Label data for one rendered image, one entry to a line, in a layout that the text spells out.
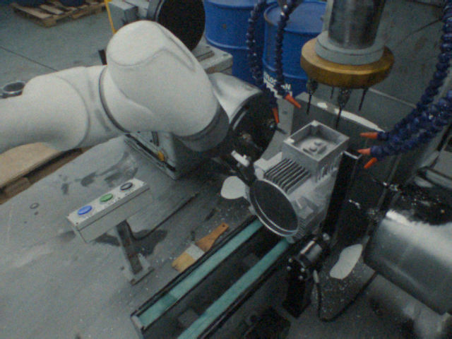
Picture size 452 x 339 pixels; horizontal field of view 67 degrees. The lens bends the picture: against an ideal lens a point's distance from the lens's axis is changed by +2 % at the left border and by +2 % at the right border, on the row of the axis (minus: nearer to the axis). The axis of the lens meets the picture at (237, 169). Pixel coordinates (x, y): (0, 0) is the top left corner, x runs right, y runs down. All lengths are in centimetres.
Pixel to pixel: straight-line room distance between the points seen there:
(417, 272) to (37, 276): 91
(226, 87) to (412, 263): 60
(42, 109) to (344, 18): 51
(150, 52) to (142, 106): 7
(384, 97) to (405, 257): 43
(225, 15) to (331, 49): 195
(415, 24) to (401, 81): 13
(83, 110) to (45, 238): 71
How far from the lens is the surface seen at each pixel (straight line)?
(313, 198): 76
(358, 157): 61
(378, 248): 73
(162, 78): 43
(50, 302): 103
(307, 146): 81
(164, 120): 48
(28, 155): 268
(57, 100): 50
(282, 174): 76
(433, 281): 72
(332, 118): 91
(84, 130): 50
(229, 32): 264
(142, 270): 99
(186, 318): 86
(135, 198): 80
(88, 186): 126
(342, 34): 70
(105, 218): 78
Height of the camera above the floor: 162
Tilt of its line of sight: 42 degrees down
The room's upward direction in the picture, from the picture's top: straight up
